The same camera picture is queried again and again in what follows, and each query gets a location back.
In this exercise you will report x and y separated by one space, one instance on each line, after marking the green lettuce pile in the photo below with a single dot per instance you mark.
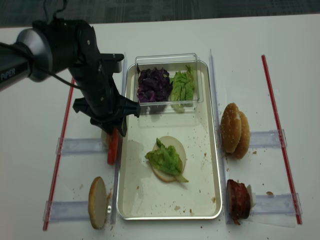
183 85

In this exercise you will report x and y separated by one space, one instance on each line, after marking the clear cross divider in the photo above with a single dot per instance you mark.
83 146
268 139

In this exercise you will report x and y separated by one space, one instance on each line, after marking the purple cabbage pile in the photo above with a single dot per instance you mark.
154 86

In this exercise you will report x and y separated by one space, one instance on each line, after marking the right red tape strip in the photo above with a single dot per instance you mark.
296 205

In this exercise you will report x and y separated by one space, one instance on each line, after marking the green lettuce leaf on bun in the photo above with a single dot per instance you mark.
165 160

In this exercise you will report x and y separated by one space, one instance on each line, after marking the white onion slice right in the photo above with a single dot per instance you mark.
252 196

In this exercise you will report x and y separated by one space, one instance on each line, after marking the sesame bun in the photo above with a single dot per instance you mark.
230 128
244 142

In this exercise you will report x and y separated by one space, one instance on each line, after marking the clear lower left divider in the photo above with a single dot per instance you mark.
64 211

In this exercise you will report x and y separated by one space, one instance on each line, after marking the front sesame bun top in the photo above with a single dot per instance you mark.
230 128

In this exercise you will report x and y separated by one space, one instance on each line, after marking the clear lower right divider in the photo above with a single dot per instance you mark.
283 204

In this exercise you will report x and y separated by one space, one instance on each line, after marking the rear sesame bun top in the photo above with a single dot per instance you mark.
244 142

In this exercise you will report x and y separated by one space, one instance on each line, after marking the tomato slice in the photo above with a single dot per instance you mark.
112 141

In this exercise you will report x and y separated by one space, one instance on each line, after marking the clear right cross divider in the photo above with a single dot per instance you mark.
268 139

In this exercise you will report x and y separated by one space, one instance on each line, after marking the upright bun half left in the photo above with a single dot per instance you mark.
97 203

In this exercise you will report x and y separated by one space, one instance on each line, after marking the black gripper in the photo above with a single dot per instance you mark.
101 101

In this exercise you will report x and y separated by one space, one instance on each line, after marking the clear left cross divider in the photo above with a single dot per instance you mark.
83 146

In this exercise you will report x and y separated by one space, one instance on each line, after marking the clear plastic container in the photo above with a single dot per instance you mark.
173 63

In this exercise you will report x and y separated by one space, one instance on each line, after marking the brown meat patty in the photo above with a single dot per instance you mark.
239 201

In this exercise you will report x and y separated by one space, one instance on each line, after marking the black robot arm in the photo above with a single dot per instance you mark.
46 49

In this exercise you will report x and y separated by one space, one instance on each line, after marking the white metal tray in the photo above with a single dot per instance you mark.
141 194

